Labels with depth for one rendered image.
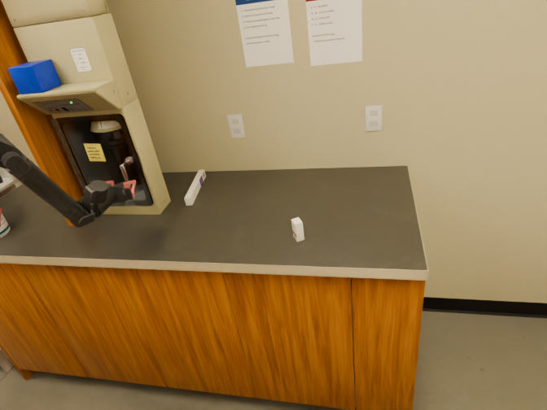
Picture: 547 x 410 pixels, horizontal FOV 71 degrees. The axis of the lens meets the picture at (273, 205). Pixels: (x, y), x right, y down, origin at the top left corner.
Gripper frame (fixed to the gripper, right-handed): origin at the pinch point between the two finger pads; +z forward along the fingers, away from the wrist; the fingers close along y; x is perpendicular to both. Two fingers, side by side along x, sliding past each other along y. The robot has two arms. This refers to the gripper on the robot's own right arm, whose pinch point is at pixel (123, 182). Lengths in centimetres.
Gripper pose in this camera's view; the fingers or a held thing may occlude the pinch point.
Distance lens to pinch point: 157.5
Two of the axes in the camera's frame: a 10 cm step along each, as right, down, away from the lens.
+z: 2.1, -5.4, 8.1
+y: -9.7, 0.0, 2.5
